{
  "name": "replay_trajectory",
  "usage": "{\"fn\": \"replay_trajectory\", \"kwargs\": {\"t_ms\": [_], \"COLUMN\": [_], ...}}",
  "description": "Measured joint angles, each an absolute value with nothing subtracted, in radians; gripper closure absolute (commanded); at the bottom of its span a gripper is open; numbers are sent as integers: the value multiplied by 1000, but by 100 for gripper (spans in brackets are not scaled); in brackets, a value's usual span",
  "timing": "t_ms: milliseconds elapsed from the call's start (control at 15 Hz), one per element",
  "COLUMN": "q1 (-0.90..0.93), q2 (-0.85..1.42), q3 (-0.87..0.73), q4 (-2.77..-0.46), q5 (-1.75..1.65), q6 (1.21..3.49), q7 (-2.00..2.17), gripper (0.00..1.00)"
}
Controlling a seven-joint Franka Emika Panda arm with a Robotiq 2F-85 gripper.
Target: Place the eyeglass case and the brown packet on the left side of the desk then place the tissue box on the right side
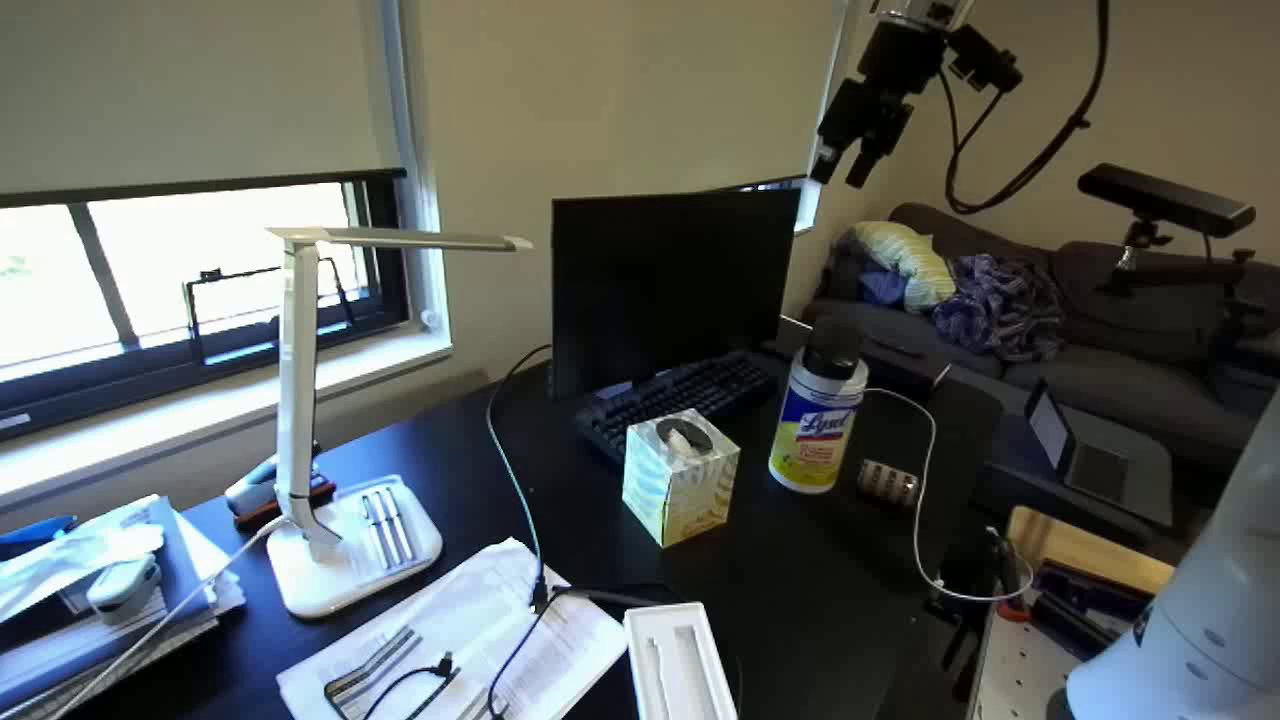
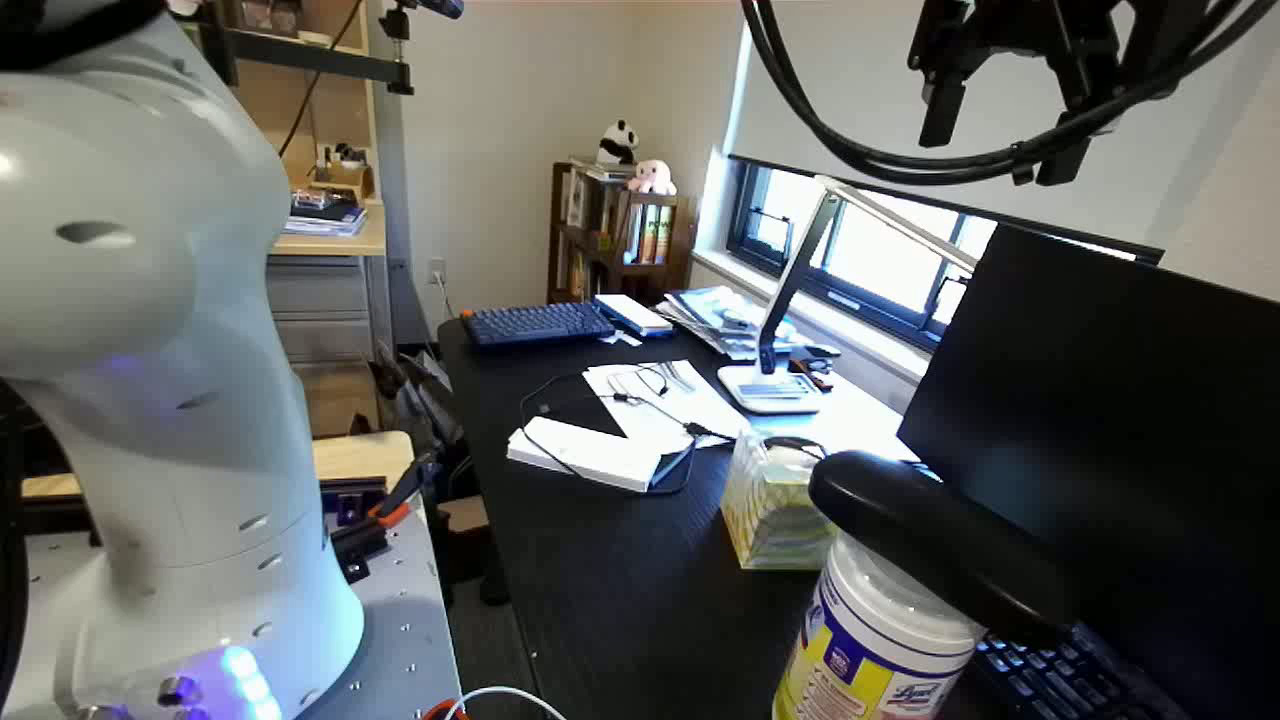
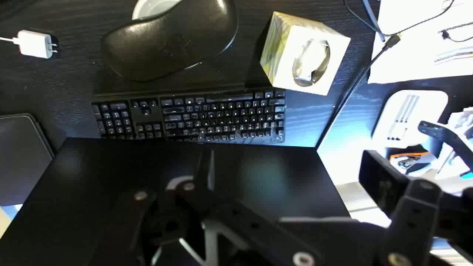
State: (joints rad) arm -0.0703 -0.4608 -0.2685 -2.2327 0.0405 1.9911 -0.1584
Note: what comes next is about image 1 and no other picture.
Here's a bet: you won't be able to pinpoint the white cable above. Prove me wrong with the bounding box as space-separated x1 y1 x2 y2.
864 386 1037 610

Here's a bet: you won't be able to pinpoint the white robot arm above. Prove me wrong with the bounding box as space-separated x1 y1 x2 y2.
810 0 1280 720

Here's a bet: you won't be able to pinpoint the dark grey sofa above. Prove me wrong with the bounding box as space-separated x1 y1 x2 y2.
805 205 1280 462

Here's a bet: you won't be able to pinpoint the black camera on stand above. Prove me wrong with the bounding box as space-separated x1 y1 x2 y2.
1075 163 1257 292

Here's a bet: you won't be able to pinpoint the yellow white pillow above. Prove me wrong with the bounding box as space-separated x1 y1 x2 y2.
853 222 956 312

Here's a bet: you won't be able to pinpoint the yellow patterned tissue box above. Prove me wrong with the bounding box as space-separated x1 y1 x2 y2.
620 410 742 547

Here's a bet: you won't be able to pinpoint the black cable on desk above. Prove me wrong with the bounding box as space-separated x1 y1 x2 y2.
481 339 557 720

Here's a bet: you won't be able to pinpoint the white paper sheets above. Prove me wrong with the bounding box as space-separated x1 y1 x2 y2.
277 540 628 720

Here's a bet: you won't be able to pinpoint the white styrofoam tray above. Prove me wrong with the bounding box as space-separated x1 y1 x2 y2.
623 600 742 720

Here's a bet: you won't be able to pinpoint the white disinfectant wipes canister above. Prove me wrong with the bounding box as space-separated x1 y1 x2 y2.
768 348 869 498

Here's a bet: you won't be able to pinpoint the open laptop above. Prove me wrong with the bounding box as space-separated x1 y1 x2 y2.
1026 386 1172 525

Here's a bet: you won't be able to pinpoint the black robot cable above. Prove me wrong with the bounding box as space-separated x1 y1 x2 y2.
936 0 1116 222

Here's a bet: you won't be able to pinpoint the purple cloth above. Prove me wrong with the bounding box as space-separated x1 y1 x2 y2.
931 253 1064 364

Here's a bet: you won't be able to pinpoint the white desk lamp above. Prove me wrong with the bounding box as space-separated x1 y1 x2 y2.
266 223 537 626

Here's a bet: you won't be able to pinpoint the red black stapler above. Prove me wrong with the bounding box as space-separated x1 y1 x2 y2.
226 462 337 529

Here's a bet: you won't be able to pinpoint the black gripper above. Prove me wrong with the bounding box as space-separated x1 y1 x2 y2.
811 0 1026 189

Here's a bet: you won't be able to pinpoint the wooden board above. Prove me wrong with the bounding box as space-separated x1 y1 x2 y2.
1010 506 1172 597

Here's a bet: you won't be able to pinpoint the stack of books and papers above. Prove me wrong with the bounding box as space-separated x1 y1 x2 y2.
0 498 245 720

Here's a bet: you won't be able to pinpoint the black keyboard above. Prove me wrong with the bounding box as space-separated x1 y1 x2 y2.
576 351 778 462

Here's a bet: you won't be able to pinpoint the black computer monitor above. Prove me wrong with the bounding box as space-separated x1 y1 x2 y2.
553 181 800 396

